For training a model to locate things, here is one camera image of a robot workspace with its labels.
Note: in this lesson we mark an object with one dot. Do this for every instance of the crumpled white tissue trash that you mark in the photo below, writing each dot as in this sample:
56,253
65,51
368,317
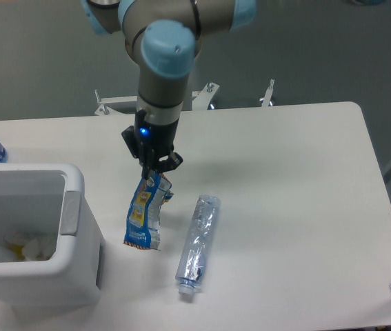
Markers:
31,246

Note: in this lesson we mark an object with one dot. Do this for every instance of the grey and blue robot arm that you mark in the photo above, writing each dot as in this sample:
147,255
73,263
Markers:
163,38

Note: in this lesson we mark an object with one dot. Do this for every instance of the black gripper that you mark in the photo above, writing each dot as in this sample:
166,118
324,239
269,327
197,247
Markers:
152,144

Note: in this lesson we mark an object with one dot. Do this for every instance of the blue snack wrapper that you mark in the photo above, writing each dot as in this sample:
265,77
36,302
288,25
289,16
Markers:
143,217

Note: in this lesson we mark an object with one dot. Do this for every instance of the crushed clear plastic bottle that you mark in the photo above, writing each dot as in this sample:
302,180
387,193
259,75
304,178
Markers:
194,257

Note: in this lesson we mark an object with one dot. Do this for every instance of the white trash can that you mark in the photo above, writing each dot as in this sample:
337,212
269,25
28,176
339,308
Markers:
49,198

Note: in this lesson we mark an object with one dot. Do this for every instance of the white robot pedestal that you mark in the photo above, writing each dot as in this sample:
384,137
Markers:
201,100

